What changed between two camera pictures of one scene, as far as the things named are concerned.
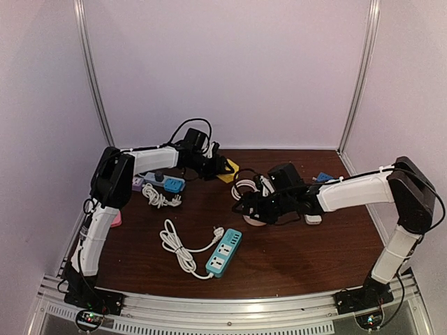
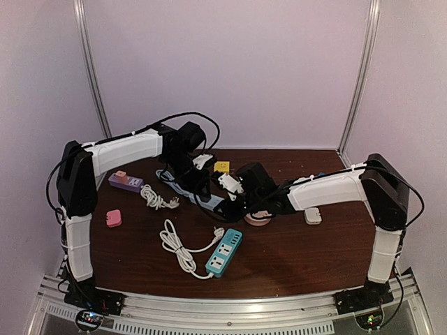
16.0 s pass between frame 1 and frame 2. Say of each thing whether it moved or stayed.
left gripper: moved
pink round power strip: stayed
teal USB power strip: stayed
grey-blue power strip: moved
